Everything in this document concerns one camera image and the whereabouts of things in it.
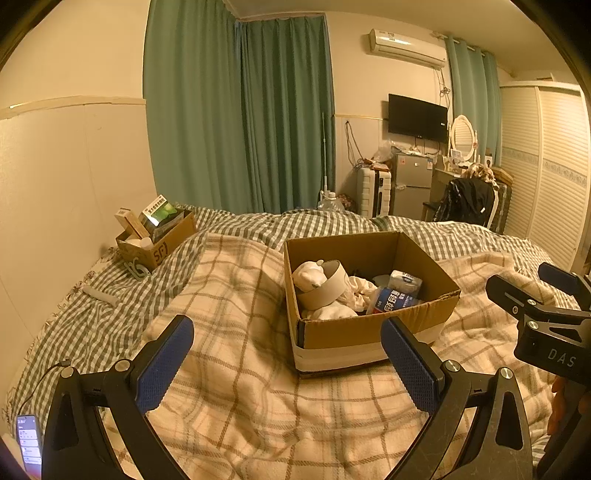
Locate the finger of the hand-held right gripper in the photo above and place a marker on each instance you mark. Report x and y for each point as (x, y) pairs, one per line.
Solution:
(561, 277)
(510, 295)

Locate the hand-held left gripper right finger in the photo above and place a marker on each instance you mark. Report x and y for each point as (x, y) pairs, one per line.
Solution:
(408, 364)

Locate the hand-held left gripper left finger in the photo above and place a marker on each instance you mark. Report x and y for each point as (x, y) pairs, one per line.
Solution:
(166, 364)

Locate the large cardboard box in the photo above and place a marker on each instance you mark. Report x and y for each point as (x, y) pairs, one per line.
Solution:
(360, 341)

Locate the blue label water bottle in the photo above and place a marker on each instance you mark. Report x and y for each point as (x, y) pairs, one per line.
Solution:
(390, 300)

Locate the white tissue packet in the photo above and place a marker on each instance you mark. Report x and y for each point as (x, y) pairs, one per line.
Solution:
(406, 280)

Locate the white lace cloth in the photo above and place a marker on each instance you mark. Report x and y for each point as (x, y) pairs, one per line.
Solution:
(358, 290)

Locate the white knitted glove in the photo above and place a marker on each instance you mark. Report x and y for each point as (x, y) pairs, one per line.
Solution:
(330, 313)

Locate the round white bowl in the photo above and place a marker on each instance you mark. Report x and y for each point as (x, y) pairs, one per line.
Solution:
(328, 288)

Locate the white plush toy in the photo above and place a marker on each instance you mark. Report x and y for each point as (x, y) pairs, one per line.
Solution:
(309, 277)

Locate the person's right hand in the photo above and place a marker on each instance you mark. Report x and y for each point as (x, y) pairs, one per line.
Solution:
(559, 406)

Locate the white chair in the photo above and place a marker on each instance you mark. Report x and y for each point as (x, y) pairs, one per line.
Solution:
(494, 210)

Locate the dark green suitcase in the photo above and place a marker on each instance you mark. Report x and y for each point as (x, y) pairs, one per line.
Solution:
(503, 207)

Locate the beige plaid blanket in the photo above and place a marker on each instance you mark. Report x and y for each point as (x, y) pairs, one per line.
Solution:
(231, 300)

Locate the white tube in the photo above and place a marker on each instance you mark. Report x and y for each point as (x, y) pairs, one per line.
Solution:
(100, 295)

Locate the teal plastic hook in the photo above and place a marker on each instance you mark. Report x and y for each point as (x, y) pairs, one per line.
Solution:
(137, 268)

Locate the white louvred wardrobe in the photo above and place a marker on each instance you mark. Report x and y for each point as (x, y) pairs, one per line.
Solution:
(549, 175)

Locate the black jacket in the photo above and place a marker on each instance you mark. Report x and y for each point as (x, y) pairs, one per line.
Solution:
(464, 201)

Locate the small cardboard box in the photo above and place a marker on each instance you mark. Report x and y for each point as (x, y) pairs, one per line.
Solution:
(161, 251)

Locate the small white bottle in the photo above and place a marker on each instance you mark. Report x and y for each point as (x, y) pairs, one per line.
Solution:
(137, 242)

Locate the patterned cloth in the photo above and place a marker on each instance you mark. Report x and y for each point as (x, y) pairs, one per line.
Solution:
(480, 171)

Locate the dressing table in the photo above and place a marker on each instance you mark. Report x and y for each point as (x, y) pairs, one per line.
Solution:
(443, 177)

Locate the small yellow carton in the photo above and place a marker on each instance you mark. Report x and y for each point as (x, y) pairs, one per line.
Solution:
(129, 219)

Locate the green medicine box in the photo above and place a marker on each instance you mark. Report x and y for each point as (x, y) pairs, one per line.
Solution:
(159, 214)

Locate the grey fridge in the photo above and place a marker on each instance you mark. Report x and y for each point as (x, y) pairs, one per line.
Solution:
(411, 182)

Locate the smartphone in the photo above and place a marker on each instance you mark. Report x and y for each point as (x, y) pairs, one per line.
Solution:
(30, 445)

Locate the white oval mirror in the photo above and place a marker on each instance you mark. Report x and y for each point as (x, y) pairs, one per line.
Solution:
(463, 136)

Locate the white suitcase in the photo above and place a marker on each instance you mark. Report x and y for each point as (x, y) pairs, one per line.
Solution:
(371, 191)

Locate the clear water jug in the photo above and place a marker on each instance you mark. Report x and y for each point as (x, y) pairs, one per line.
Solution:
(331, 204)

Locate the clear plastic bag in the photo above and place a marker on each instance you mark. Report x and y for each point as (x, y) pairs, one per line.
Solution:
(384, 151)

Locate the narrow green curtain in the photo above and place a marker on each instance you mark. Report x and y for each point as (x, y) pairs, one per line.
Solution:
(475, 101)

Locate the wide green curtain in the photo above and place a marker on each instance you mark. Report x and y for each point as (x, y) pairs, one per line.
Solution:
(207, 110)

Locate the white air conditioner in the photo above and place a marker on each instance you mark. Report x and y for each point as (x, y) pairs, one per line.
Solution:
(406, 48)

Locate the black wall television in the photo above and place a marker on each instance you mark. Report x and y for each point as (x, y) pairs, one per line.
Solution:
(418, 116)

